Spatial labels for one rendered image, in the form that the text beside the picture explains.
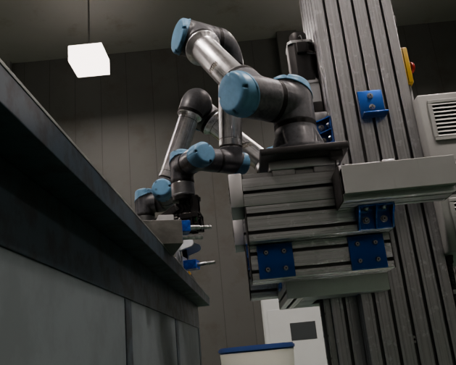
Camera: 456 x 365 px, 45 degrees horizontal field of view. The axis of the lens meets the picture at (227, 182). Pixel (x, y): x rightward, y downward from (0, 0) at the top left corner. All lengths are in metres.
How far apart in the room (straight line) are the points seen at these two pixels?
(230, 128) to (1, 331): 1.29
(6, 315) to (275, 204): 0.91
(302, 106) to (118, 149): 6.95
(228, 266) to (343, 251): 6.29
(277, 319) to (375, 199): 3.28
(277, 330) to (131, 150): 4.52
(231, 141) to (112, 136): 6.74
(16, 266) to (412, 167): 0.96
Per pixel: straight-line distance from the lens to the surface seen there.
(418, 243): 1.62
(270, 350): 3.46
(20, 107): 0.52
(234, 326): 7.59
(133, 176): 8.15
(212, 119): 2.18
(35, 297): 0.65
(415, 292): 1.60
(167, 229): 1.23
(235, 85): 1.42
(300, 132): 1.45
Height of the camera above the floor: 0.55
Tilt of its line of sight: 18 degrees up
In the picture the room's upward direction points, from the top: 5 degrees counter-clockwise
